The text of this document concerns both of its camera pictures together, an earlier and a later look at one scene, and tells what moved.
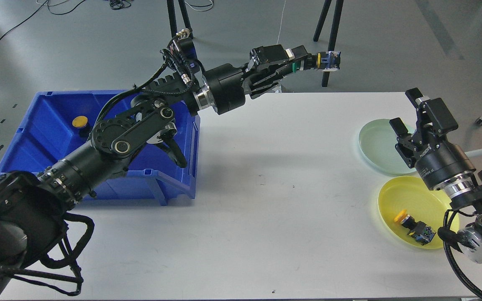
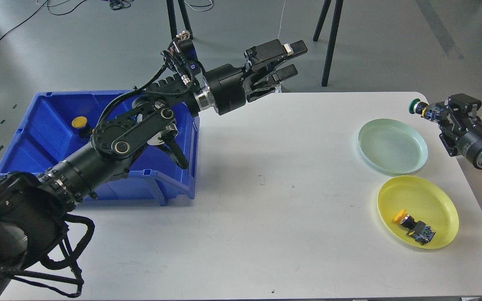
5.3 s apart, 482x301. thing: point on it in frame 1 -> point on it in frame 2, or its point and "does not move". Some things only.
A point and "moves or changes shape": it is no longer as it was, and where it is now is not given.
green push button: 324,60 moves or changes shape
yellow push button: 422,233 does not move
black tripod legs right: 338,10 does not move
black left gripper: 224,82 does not move
